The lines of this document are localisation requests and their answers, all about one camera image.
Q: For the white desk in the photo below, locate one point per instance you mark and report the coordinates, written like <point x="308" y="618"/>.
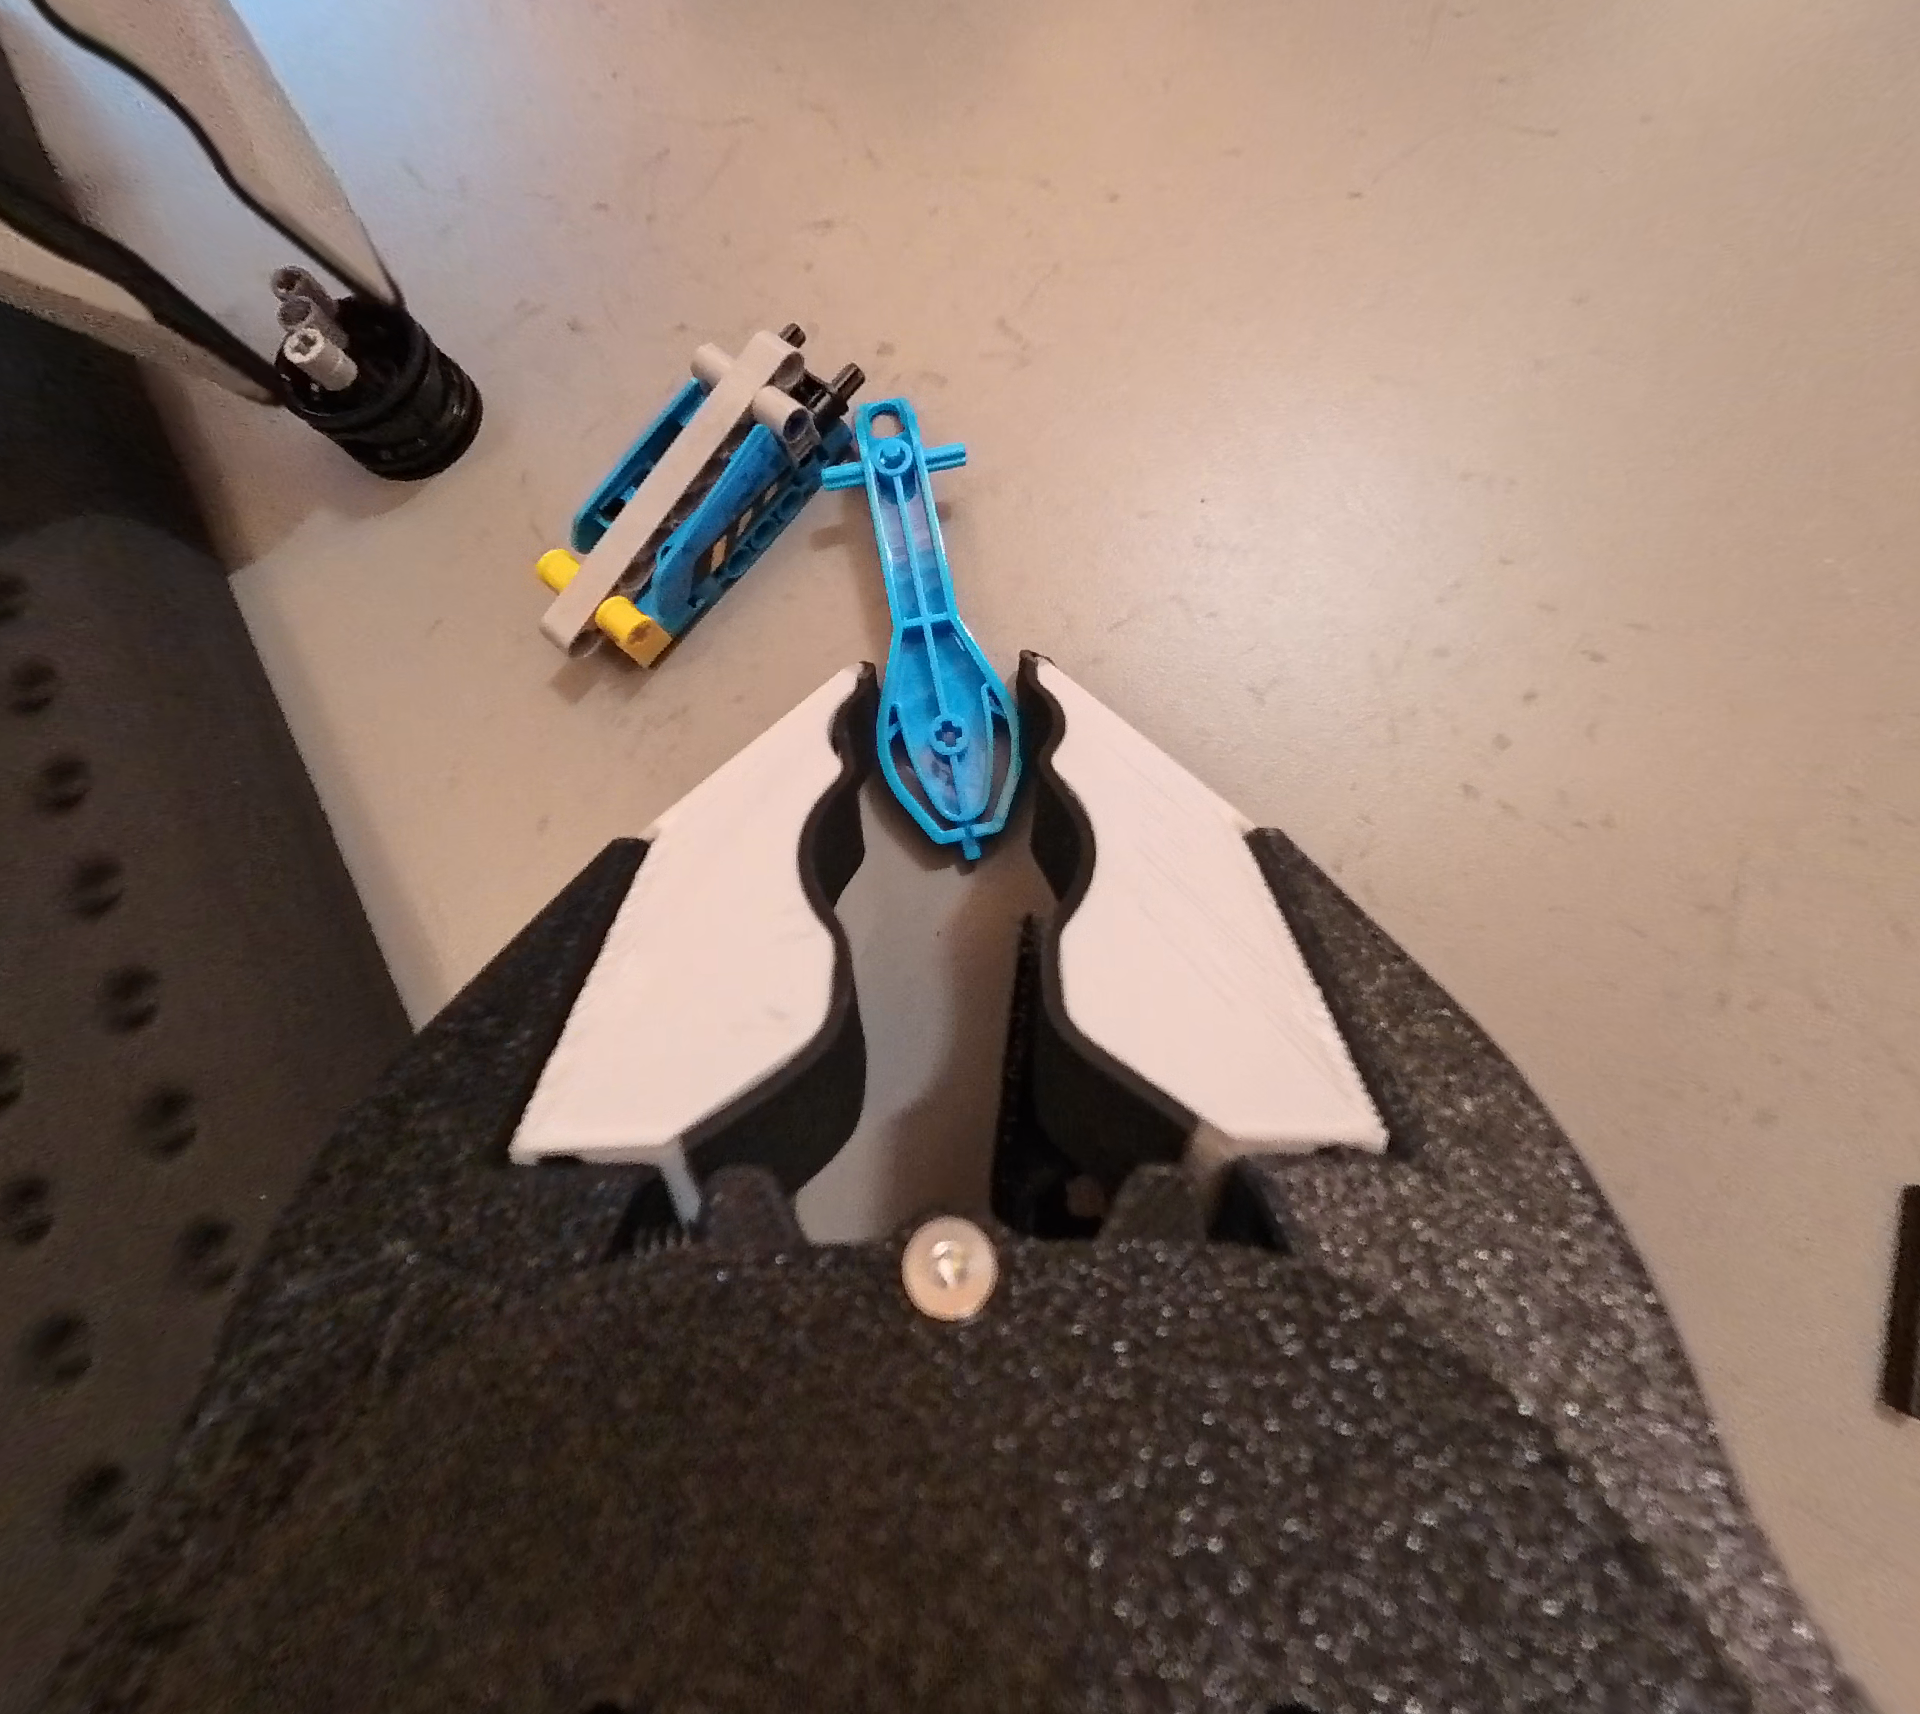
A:
<point x="1350" y="394"/>

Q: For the blue brick separator tool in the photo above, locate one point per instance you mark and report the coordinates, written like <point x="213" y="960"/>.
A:
<point x="938" y="695"/>

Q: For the black dimpled mat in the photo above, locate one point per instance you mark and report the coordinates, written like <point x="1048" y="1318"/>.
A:
<point x="121" y="994"/>

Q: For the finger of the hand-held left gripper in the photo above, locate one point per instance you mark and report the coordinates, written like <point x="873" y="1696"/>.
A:
<point x="91" y="271"/>
<point x="180" y="18"/>

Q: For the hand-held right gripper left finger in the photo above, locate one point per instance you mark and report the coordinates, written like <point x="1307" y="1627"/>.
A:
<point x="691" y="979"/>

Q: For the blue grey brick assembly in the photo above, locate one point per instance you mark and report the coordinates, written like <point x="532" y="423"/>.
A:
<point x="704" y="515"/>

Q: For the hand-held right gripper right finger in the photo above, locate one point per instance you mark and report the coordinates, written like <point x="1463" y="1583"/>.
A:
<point x="1215" y="979"/>

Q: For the black wheel hub piece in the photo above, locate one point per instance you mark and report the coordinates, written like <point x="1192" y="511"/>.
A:
<point x="383" y="394"/>

